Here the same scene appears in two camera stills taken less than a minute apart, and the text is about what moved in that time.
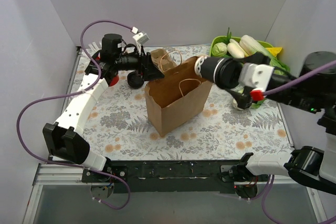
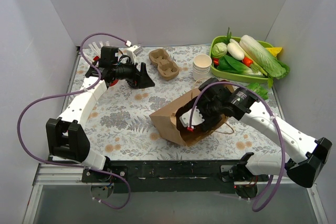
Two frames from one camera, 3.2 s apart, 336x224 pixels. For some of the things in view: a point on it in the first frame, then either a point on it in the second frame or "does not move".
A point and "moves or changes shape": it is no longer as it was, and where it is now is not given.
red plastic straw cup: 114,81 does not move
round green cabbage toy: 219,49 does not move
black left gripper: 144,65 → 138,75
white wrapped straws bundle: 94,48 does not move
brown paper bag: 180,96 moves or changes shape
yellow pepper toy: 274,51 does not move
